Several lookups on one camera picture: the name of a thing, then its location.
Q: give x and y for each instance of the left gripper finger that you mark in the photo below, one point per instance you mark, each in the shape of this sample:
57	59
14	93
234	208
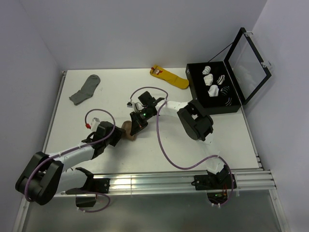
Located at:
114	141
119	133

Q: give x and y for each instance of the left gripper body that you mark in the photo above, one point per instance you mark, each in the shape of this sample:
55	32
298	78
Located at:
106	142

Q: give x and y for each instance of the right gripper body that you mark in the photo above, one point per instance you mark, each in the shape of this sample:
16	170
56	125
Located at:
144	116

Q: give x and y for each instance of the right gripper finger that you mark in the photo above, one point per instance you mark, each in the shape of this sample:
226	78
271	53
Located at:
136	128
135	120

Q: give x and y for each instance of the tan sock with red cuff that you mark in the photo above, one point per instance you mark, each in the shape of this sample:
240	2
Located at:
127	126

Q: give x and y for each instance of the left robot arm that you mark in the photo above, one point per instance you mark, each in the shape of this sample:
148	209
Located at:
46	175

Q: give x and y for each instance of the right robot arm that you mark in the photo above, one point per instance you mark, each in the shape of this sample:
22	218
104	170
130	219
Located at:
195	120

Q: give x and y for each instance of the grey sock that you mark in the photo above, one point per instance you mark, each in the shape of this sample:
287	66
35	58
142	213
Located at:
86	91

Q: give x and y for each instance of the yellow sock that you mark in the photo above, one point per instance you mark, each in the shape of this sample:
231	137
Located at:
172	79

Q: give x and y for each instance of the white rolled sock front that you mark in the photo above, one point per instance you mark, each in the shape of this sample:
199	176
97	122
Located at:
213	91

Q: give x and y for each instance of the black display box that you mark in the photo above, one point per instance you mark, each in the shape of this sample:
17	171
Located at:
199	91

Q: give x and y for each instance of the white striped rolled sock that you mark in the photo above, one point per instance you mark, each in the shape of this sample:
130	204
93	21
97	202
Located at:
206	70

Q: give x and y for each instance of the black striped rolled sock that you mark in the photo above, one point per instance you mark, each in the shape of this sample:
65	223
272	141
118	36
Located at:
225	91

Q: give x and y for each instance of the dark striped rolled sock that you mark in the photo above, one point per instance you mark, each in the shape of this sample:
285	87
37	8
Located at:
229	101

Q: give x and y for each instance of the black white rolled sock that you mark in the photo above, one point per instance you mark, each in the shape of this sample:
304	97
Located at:
221	79

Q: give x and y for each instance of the glass box lid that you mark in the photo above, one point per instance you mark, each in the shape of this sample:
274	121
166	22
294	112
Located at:
246	67

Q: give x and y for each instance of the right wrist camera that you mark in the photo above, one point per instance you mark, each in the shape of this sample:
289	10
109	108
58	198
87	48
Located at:
130	104

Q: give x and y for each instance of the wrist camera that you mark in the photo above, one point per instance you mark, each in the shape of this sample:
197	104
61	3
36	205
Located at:
94	124
130	104

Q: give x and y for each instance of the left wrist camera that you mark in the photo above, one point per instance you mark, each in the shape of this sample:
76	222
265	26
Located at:
94	124

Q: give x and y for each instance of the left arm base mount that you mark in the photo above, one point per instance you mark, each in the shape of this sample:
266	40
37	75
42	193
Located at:
95	186

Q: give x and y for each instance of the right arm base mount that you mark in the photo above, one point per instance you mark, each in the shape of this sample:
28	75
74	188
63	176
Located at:
211	181

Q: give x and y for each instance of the aluminium frame rail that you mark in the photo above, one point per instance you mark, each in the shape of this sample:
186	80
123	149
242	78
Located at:
180	182

